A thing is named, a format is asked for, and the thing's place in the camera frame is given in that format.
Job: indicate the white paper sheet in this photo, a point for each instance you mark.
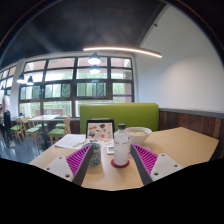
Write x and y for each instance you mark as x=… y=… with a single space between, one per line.
x=68 y=140

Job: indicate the flat book under tablet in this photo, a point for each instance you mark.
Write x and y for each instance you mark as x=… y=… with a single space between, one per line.
x=106 y=142

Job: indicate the clear plastic water bottle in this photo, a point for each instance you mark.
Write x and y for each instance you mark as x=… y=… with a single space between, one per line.
x=121 y=146

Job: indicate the long curved light bar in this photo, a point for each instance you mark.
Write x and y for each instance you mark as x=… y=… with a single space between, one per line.
x=123 y=49

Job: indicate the white ceramic bowl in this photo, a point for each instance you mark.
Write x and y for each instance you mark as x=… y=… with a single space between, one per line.
x=140 y=136

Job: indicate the person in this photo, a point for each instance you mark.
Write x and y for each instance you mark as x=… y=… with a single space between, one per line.
x=6 y=120

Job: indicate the hanging pendant lamps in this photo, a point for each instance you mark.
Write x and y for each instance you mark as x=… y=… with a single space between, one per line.
x=94 y=60

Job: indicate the wooden chairs with green seats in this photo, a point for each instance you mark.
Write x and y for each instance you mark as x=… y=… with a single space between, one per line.
x=56 y=131

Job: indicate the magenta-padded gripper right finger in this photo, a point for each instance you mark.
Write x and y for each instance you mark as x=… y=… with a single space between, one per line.
x=146 y=159

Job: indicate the light wooden dining table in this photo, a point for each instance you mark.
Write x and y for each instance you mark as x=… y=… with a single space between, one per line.
x=43 y=117

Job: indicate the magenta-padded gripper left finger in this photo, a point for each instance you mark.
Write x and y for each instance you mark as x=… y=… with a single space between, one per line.
x=78 y=160

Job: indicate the green upholstered bench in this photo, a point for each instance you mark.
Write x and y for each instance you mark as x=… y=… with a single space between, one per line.
x=133 y=115

